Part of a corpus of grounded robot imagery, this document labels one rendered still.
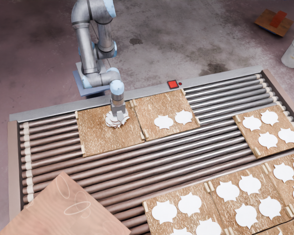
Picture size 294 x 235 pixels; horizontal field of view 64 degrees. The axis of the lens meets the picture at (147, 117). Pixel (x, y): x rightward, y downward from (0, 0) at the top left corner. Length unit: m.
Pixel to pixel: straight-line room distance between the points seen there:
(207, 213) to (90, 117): 0.97
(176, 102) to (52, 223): 1.12
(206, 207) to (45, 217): 0.89
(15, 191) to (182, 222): 0.96
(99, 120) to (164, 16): 2.86
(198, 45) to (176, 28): 0.49
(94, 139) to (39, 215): 0.54
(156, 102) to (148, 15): 2.60
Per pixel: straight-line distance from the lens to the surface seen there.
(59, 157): 1.60
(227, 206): 1.56
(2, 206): 2.65
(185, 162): 1.58
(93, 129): 1.63
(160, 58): 3.43
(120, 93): 1.34
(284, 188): 1.77
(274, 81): 2.23
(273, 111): 2.04
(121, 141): 1.57
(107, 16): 1.42
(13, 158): 1.65
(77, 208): 1.36
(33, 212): 1.41
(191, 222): 1.47
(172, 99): 1.79
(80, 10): 1.40
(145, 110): 1.70
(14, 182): 1.59
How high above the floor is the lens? 2.35
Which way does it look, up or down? 58 degrees down
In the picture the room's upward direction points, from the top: 9 degrees clockwise
